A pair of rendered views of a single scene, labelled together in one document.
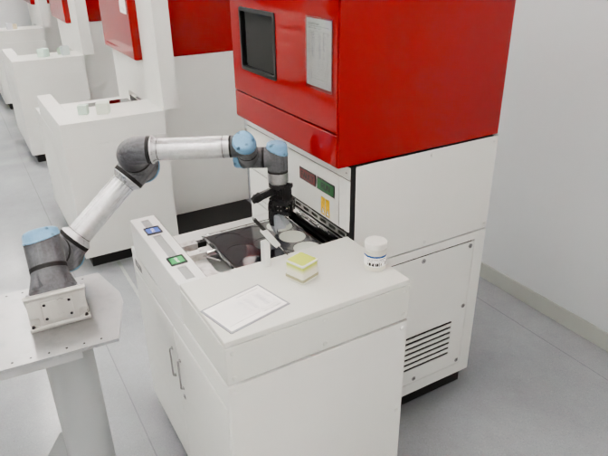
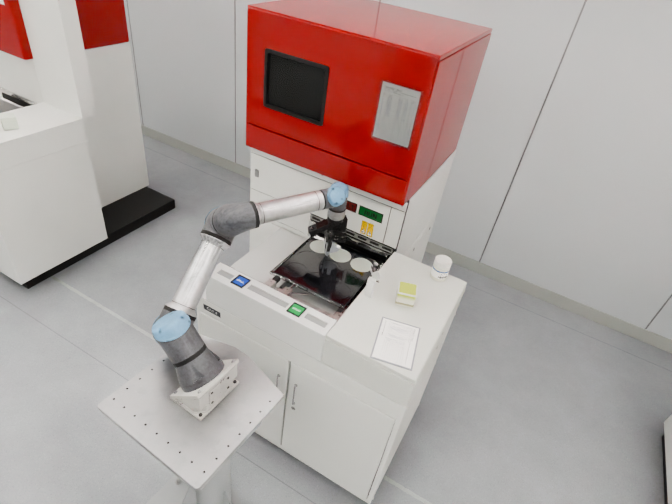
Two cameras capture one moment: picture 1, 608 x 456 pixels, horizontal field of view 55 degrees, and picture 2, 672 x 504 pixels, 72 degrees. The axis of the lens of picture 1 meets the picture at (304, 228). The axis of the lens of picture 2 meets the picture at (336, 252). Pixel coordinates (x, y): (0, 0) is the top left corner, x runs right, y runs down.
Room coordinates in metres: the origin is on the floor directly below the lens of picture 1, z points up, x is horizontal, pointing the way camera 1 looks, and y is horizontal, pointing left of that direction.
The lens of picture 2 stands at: (0.64, 1.06, 2.18)
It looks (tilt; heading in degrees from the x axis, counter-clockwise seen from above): 37 degrees down; 324
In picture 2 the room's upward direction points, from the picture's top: 9 degrees clockwise
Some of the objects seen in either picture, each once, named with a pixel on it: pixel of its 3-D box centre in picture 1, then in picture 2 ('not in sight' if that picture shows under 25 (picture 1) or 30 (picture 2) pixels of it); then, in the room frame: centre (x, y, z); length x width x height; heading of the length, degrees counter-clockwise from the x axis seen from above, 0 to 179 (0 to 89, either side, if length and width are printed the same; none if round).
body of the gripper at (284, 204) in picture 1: (280, 197); (335, 228); (2.00, 0.08, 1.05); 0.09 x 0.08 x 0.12; 71
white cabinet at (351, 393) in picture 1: (258, 370); (320, 363); (1.81, 0.19, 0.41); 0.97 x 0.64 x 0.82; 30
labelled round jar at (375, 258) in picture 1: (375, 253); (440, 268); (1.63, -0.22, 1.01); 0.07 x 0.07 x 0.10
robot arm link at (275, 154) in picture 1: (276, 156); (337, 197); (2.00, 0.10, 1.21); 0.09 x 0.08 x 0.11; 89
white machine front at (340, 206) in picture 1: (293, 185); (320, 208); (2.21, 0.04, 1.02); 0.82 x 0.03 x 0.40; 30
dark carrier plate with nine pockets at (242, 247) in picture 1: (267, 243); (328, 267); (1.93, 0.14, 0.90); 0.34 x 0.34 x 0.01; 30
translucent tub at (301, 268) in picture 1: (301, 268); (406, 294); (1.57, 0.01, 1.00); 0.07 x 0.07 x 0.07; 48
